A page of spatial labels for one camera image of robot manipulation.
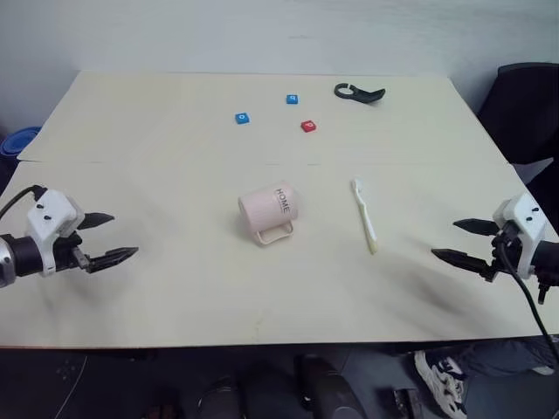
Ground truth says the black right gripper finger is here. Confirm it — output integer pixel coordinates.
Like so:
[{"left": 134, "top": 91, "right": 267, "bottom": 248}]
[
  {"left": 452, "top": 217, "right": 499, "bottom": 237},
  {"left": 430, "top": 248, "right": 498, "bottom": 284}
]

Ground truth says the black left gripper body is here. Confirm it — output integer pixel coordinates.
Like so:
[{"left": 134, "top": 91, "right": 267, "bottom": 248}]
[{"left": 51, "top": 230, "right": 93, "bottom": 274}]

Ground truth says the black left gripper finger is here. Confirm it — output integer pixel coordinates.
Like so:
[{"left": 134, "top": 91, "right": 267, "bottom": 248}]
[
  {"left": 78, "top": 212, "right": 116, "bottom": 231},
  {"left": 86, "top": 246, "right": 140, "bottom": 274}
]

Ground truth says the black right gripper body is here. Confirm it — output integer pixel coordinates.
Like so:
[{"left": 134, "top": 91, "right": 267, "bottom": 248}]
[{"left": 489, "top": 221, "right": 524, "bottom": 280}]

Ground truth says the white toothbrush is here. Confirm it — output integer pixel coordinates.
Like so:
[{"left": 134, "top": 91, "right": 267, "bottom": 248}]
[{"left": 349, "top": 177, "right": 379, "bottom": 256}]

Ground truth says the grey trouser leg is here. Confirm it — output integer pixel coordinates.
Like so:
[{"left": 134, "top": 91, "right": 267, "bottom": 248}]
[{"left": 431, "top": 338, "right": 559, "bottom": 376}]

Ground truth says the blue round container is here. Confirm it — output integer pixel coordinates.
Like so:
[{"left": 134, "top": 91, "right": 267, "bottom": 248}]
[{"left": 0, "top": 126, "right": 41, "bottom": 161}]

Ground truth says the black office chair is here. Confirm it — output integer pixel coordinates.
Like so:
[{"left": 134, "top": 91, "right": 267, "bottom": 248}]
[{"left": 476, "top": 63, "right": 559, "bottom": 196}]

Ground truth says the white and black sneaker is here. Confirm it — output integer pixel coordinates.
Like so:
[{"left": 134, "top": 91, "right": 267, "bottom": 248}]
[{"left": 413, "top": 350, "right": 469, "bottom": 419}]

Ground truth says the pink HOME mug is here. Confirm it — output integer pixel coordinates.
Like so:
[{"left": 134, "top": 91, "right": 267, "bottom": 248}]
[{"left": 238, "top": 178, "right": 300, "bottom": 248}]

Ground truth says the dark rounded robot leg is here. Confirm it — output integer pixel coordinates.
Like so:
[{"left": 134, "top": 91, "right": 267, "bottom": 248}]
[
  {"left": 191, "top": 374, "right": 245, "bottom": 419},
  {"left": 294, "top": 354, "right": 372, "bottom": 419}
]

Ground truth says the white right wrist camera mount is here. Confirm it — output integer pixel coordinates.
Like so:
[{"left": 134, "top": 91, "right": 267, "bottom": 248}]
[{"left": 492, "top": 192, "right": 547, "bottom": 281}]

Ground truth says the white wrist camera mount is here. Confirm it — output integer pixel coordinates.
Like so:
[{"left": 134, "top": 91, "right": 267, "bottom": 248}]
[
  {"left": 24, "top": 189, "right": 86, "bottom": 278},
  {"left": 492, "top": 192, "right": 547, "bottom": 281}
]

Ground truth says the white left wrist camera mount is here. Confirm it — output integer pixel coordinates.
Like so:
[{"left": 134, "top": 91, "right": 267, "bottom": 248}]
[{"left": 24, "top": 189, "right": 86, "bottom": 278}]

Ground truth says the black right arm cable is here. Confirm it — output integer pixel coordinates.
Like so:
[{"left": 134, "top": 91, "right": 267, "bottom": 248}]
[{"left": 500, "top": 230, "right": 559, "bottom": 350}]

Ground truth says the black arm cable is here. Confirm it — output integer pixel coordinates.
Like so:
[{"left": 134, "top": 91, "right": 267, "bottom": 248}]
[
  {"left": 0, "top": 185, "right": 48, "bottom": 219},
  {"left": 500, "top": 230, "right": 559, "bottom": 350}
]

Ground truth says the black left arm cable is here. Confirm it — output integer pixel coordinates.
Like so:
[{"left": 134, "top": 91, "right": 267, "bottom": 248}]
[{"left": 0, "top": 185, "right": 48, "bottom": 219}]

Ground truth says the black ring-shaped plastic part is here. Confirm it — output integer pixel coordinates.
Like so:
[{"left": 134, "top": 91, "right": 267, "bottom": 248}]
[{"left": 334, "top": 82, "right": 387, "bottom": 106}]

